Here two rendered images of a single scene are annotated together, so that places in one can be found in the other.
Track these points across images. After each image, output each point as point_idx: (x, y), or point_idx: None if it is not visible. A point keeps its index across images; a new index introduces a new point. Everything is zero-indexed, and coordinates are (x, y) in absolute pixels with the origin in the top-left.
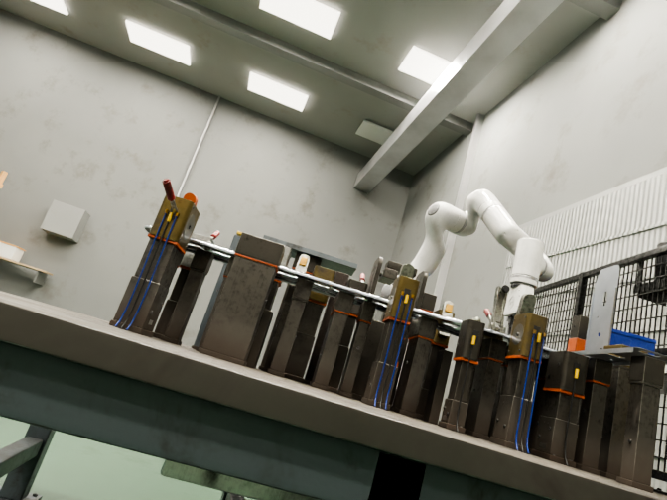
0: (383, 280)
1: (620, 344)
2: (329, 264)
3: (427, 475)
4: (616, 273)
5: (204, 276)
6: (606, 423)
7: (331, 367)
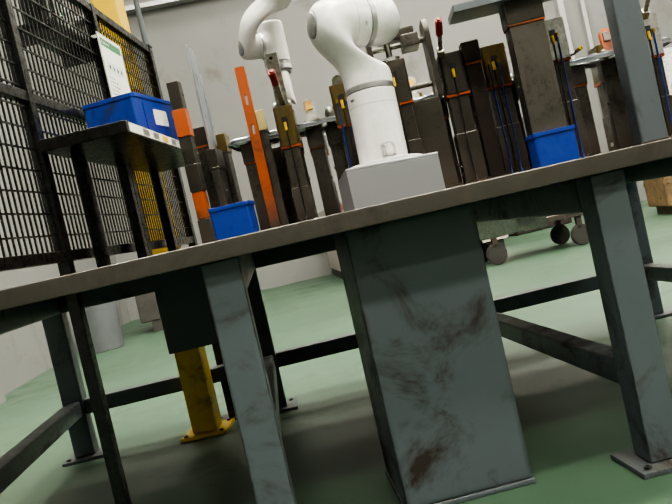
0: (414, 48)
1: (228, 135)
2: (488, 10)
3: None
4: (195, 59)
5: (605, 84)
6: (240, 198)
7: None
